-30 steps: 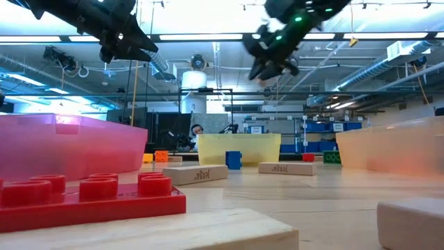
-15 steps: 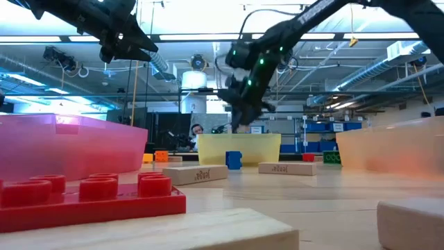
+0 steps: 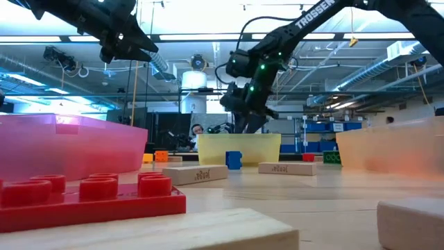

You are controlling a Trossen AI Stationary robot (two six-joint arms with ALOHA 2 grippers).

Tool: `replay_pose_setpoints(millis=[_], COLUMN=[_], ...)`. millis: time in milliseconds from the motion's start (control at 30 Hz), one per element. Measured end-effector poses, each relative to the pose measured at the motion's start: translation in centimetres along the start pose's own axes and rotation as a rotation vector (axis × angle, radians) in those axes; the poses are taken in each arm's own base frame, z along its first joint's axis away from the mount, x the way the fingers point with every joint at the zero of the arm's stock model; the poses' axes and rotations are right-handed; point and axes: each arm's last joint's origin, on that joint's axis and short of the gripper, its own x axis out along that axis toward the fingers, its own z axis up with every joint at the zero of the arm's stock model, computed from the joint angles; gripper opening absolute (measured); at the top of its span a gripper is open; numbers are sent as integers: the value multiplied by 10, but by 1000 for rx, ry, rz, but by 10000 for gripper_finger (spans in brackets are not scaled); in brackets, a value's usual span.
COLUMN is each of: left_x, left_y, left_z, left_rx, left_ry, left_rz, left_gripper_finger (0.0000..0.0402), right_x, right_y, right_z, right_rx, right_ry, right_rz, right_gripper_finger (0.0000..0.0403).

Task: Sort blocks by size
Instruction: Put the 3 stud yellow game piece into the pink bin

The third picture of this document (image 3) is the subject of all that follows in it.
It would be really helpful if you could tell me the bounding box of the silver ventilation duct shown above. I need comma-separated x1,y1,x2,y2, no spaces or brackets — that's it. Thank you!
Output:
307,41,427,107
148,51,176,81

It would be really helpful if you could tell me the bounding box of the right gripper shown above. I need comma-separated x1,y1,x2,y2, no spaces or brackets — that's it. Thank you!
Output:
220,48,289,135

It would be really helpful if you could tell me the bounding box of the yellow cable tag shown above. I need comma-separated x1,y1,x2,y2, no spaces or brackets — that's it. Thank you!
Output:
348,6,359,48

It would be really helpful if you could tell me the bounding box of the pink plastic bin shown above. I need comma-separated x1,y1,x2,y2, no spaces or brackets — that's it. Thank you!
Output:
0,113,148,181

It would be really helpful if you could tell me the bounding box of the metal shelf rack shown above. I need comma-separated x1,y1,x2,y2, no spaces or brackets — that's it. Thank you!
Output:
277,114,364,153

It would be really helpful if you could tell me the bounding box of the ceiling light strip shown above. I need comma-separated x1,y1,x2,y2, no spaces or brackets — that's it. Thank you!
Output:
302,33,336,40
343,32,416,40
0,35,62,43

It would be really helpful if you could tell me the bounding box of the orange plastic bin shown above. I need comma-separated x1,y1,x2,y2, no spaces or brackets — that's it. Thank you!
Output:
335,116,444,181

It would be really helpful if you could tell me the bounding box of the black ceiling camera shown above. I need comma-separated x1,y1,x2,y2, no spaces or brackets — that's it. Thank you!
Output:
43,46,78,72

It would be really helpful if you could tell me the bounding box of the white cylindrical duct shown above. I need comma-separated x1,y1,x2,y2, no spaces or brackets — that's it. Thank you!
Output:
180,70,209,90

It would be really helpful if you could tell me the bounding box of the small blue block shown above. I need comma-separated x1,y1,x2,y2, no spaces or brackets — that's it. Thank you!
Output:
225,150,243,170

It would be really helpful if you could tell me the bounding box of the bright green long block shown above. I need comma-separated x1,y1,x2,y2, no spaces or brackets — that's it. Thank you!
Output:
322,150,343,165

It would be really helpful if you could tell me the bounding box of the black monitor cabinet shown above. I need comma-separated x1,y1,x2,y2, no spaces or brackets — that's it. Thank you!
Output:
138,111,192,153

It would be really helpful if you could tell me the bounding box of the yellow plastic bin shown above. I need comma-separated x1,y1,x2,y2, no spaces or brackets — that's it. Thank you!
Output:
196,133,282,167

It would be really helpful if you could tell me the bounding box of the large red stud block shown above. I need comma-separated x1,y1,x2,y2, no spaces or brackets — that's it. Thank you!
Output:
0,172,187,233

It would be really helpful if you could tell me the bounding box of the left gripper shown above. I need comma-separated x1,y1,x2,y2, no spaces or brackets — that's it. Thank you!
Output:
78,0,160,65

